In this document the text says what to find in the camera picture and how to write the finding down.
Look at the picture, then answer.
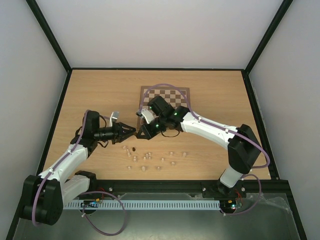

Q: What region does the black aluminium frame rail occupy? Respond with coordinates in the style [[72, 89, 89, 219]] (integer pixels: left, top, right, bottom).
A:
[[87, 179, 292, 200]]

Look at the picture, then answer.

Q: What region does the light blue slotted cable duct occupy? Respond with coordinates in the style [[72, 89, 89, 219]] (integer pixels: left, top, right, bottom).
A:
[[64, 199, 221, 211]]

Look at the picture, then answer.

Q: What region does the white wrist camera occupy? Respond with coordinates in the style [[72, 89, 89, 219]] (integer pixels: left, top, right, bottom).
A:
[[108, 111, 120, 127], [136, 108, 155, 125]]

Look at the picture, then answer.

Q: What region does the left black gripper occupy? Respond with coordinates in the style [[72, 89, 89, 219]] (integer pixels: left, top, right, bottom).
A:
[[95, 121, 136, 144]]

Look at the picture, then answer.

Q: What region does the wooden chess board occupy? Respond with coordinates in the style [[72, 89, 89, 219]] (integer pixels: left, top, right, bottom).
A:
[[139, 86, 188, 117]]

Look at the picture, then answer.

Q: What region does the purple cable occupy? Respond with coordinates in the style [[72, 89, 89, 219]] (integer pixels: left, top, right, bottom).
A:
[[32, 109, 128, 236], [138, 83, 271, 217]]

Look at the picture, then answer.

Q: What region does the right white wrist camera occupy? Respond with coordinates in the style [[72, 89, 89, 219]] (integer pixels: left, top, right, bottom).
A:
[[136, 108, 155, 125]]

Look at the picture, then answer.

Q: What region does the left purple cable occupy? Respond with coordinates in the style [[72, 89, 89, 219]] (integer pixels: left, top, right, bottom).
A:
[[32, 109, 128, 236]]

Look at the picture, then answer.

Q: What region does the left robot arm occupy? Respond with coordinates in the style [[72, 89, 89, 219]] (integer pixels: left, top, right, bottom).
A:
[[19, 110, 136, 226]]

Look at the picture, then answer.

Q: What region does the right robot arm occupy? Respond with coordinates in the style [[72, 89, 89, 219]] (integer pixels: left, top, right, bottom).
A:
[[136, 96, 263, 196]]

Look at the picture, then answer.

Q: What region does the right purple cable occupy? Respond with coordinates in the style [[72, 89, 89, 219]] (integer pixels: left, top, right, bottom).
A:
[[138, 83, 271, 217]]

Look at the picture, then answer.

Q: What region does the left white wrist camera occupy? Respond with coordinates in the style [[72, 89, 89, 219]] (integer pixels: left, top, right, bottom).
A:
[[108, 111, 120, 127]]

